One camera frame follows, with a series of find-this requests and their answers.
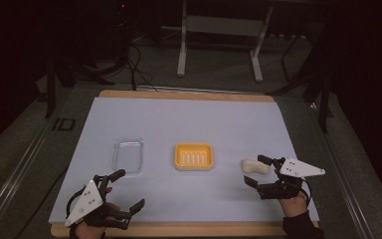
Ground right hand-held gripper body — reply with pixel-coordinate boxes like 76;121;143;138
256;156;326;201

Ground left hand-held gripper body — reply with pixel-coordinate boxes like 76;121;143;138
64;174;131;231

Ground cream soap bar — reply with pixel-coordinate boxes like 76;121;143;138
241;158;272;175

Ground person's left hand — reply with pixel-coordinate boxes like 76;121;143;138
75;186;121;239

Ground person's right hand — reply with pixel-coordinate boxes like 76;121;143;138
278;193;309;219

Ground clear plastic container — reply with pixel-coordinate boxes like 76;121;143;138
111;137;144;175

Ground yellow soap dish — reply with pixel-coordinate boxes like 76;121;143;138
173;142;215;171

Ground black metal stand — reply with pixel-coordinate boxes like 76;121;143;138
267;33;335;134
38;49;115;120

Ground white table mat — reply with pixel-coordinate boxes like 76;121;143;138
48;96;320;224

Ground white metal stand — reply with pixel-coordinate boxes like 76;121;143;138
176;0;275;84

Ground black cable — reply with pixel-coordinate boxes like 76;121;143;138
300;178;313;204
66;189;88;217

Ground black floor cables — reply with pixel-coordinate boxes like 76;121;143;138
124;42;158;92

